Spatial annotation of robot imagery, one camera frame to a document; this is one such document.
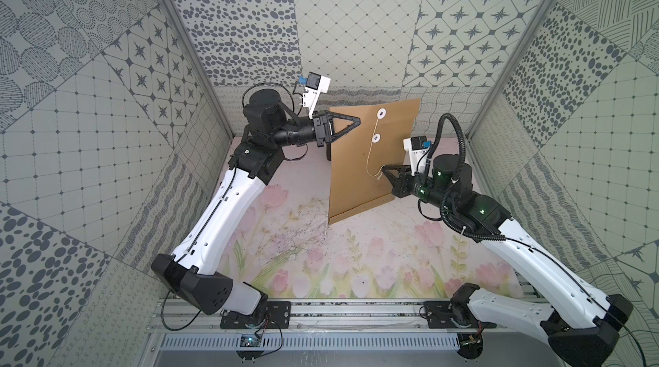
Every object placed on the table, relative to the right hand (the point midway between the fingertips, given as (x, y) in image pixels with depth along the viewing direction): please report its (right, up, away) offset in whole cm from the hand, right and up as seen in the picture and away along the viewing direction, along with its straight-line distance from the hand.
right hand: (383, 172), depth 68 cm
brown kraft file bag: (-7, -2, -5) cm, 9 cm away
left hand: (-6, +10, -16) cm, 20 cm away
